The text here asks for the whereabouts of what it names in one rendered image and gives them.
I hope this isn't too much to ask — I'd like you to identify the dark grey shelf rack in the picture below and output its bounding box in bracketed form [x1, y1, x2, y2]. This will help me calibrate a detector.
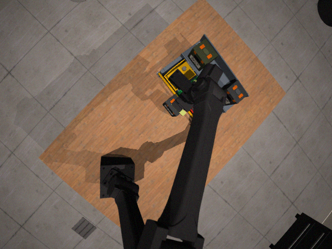
[156, 34, 238, 113]

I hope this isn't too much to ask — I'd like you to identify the yellow bin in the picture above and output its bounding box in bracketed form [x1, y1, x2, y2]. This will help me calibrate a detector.
[164, 60, 196, 91]

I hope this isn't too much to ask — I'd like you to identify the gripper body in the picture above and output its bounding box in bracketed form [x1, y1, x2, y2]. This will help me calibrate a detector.
[172, 97, 194, 112]

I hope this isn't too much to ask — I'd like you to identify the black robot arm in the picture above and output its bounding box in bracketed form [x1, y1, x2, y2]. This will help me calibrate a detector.
[102, 63, 227, 249]

